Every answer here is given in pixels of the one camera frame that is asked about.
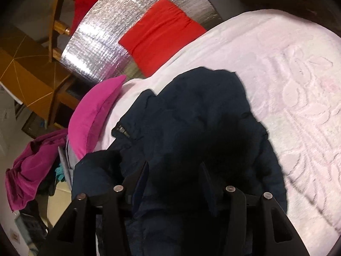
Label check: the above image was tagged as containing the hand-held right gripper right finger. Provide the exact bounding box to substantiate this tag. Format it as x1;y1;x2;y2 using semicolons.
198;161;311;256

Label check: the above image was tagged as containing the red folded cloth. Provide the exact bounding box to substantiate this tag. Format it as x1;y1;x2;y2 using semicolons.
118;0;208;77

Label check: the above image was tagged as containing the magenta velvet cloth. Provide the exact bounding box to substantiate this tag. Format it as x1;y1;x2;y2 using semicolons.
5;129;70;212

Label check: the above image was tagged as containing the wooden chair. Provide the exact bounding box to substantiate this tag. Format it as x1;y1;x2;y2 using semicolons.
0;36;80;128

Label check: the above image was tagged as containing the wooden bed frame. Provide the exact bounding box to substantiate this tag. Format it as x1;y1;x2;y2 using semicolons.
46;0;79;62

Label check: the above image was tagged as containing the teal cloth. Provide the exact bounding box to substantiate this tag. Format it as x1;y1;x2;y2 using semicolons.
55;163;66;184

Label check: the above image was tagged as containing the navy blue jacket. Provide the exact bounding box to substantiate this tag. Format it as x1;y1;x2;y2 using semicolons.
71;67;289;256

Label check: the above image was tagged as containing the silver foil mat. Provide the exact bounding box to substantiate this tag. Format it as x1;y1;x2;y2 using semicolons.
59;0;223;86

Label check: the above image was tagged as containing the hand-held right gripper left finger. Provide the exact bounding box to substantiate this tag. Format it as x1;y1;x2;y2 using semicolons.
39;161;150;256

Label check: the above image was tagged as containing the pale pink embossed blanket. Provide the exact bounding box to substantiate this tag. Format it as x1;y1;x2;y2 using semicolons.
93;9;341;256

